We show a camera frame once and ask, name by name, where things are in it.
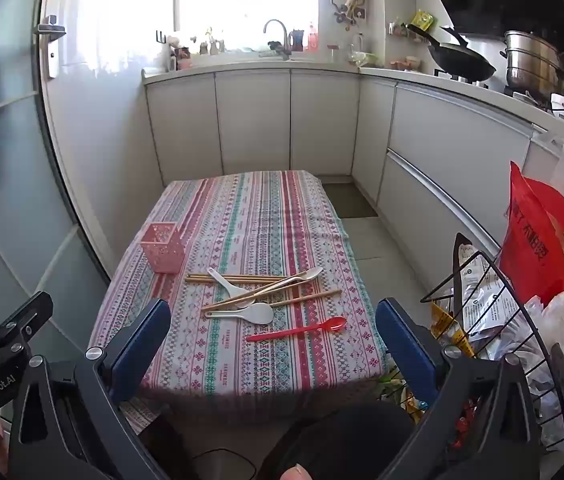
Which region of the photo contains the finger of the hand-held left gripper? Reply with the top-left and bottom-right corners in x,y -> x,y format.
0,291 -> 54,361

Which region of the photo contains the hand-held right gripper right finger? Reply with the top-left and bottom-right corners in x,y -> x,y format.
375,297 -> 548,480

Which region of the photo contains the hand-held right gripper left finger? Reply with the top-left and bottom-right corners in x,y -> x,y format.
7,298 -> 173,480

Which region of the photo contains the wooden chopstick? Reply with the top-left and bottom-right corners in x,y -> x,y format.
185,277 -> 284,284
185,273 -> 289,280
232,274 -> 315,307
202,276 -> 313,311
268,288 -> 343,307

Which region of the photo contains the pink utensil holder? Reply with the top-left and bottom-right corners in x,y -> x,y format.
140,222 -> 186,275

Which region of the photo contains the red plastic spoon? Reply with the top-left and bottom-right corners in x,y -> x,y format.
245,316 -> 348,343

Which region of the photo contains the white rice paddle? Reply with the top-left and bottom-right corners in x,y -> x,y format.
206,268 -> 258,309
204,302 -> 275,325

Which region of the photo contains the dark cloth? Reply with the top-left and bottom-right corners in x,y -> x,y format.
257,402 -> 419,480

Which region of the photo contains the white long spoon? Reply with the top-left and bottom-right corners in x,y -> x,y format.
247,266 -> 324,302

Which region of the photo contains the frosted glass door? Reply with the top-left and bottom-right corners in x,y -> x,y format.
0,0 -> 113,356

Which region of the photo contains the grey floor mat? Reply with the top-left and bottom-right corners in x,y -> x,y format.
322,182 -> 379,220

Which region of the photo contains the red plastic bag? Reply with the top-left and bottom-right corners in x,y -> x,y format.
499,161 -> 564,307

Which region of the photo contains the striped patterned tablecloth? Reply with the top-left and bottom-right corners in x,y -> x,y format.
87,170 -> 394,436

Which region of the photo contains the white lower kitchen cabinet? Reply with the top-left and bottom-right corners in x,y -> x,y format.
144,66 -> 564,281

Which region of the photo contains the gas stove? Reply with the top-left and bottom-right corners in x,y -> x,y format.
434,70 -> 494,90

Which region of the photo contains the black wok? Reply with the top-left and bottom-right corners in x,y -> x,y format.
406,22 -> 497,83

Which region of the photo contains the steel stock pot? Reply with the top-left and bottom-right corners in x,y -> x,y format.
499,30 -> 564,104

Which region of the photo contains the yellow green packet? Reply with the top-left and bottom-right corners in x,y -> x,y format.
411,10 -> 436,32

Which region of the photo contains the chrome faucet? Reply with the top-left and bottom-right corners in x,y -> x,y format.
261,19 -> 294,62

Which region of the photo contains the kitchen window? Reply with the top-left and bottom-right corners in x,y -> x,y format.
174,0 -> 321,54

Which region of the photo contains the black wire basket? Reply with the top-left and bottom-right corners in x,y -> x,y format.
419,232 -> 564,461

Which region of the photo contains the metal door handle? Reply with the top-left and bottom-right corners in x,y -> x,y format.
33,15 -> 67,80

